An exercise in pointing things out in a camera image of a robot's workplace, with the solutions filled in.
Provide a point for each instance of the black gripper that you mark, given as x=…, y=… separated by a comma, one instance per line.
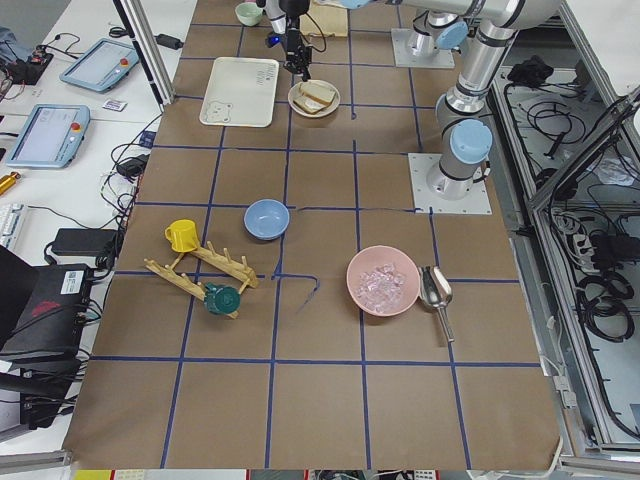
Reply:
x=291, y=36

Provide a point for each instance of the cream round plate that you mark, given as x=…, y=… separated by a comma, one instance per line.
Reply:
x=328, y=110

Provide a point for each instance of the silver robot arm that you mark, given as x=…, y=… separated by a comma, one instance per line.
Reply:
x=434, y=31
x=466, y=140

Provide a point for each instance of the wooden cutting board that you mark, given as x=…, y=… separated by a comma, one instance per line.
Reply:
x=329, y=17

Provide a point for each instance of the cream bear tray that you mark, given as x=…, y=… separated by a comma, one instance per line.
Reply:
x=240, y=92

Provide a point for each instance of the light green bowl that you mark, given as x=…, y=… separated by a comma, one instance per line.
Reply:
x=249, y=13

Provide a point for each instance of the blue bowl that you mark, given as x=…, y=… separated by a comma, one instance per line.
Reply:
x=266, y=219

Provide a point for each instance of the yellow mug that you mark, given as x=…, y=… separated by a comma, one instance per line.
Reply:
x=182, y=235

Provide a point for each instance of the teach pendant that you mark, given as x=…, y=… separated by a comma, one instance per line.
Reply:
x=102, y=66
x=50, y=137

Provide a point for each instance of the pink bowl with ice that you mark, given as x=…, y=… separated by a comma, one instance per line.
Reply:
x=383, y=280

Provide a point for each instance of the dark green mug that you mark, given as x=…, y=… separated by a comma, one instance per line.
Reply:
x=221, y=299

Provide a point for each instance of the metal scoop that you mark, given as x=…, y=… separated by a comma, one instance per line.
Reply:
x=435, y=294

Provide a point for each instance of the black power adapter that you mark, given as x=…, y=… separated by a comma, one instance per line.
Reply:
x=78, y=242

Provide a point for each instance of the black laptop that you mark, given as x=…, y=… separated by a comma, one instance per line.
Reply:
x=40, y=308

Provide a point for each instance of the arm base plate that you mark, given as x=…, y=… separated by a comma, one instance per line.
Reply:
x=433, y=192
x=415, y=50

